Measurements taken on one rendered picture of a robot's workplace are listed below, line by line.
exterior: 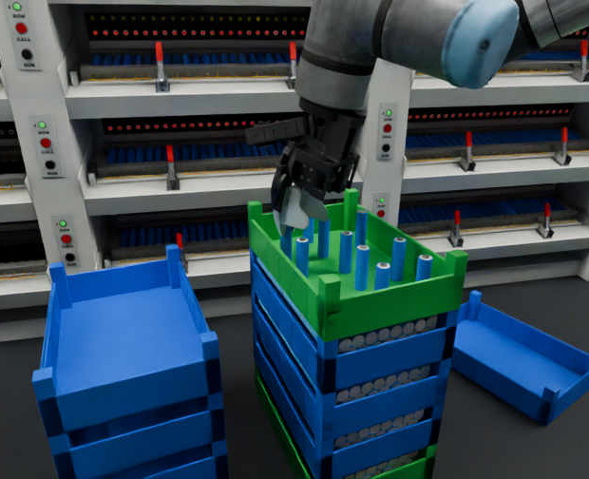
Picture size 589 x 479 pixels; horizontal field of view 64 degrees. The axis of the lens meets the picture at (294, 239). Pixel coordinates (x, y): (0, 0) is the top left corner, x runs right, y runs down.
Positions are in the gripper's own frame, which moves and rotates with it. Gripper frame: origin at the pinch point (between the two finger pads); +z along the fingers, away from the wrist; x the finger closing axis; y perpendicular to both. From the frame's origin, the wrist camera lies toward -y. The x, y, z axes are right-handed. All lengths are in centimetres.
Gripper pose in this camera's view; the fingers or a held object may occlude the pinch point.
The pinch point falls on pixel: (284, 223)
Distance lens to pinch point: 71.9
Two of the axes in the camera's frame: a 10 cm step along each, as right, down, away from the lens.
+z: -2.1, 8.2, 5.3
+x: 6.1, -3.2, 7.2
